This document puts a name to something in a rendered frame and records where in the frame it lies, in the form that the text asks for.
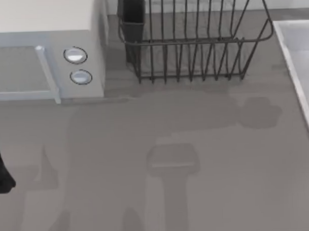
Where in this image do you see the small microwave knob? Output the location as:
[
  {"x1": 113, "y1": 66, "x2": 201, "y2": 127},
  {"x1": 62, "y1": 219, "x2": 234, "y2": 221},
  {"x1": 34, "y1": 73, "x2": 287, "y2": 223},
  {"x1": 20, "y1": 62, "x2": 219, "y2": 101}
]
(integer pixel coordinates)
[{"x1": 69, "y1": 68, "x2": 93, "y2": 86}]

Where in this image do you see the pale microwave oven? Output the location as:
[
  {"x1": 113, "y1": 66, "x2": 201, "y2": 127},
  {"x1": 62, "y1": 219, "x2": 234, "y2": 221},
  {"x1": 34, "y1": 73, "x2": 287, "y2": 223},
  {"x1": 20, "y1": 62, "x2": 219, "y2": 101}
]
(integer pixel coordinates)
[{"x1": 0, "y1": 0, "x2": 111, "y2": 106}]

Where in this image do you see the black cutlery holder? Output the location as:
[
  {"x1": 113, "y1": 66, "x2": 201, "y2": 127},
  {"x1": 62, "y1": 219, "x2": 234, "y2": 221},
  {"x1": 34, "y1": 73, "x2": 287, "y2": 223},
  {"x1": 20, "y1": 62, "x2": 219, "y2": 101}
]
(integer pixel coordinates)
[{"x1": 116, "y1": 0, "x2": 149, "y2": 64}]

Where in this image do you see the large microwave knob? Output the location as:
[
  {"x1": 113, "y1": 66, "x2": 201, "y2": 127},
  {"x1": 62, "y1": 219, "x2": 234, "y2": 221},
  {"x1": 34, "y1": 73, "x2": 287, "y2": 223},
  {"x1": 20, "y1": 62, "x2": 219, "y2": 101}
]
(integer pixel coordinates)
[{"x1": 62, "y1": 46, "x2": 89, "y2": 65}]

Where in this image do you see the microwave oven door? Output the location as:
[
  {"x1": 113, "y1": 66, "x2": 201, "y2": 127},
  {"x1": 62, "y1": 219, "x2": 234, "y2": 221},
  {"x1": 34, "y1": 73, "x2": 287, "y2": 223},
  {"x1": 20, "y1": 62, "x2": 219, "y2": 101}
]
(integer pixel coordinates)
[{"x1": 0, "y1": 31, "x2": 61, "y2": 106}]

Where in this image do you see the white sink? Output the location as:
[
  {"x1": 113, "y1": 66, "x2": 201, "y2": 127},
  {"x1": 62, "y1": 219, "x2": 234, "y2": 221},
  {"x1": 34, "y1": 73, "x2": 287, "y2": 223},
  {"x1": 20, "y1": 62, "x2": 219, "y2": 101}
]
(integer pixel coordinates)
[{"x1": 272, "y1": 19, "x2": 309, "y2": 160}]

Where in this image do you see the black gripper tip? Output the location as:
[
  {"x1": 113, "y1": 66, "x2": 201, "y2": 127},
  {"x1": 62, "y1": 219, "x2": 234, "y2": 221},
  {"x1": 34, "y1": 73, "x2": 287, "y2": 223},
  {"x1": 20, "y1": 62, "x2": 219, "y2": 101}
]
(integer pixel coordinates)
[{"x1": 0, "y1": 127, "x2": 17, "y2": 195}]

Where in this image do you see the dark wire dish rack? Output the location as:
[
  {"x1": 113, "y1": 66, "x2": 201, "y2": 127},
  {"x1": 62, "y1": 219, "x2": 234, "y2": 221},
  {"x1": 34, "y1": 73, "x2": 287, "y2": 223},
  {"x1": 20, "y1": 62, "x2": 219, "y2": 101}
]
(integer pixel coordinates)
[{"x1": 116, "y1": 0, "x2": 275, "y2": 86}]

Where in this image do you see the microwave door handle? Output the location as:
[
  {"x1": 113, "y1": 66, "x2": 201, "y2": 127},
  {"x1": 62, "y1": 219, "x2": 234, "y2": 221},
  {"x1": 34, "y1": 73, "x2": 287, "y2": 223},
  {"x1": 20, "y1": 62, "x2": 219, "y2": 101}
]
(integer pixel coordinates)
[{"x1": 35, "y1": 44, "x2": 62, "y2": 105}]

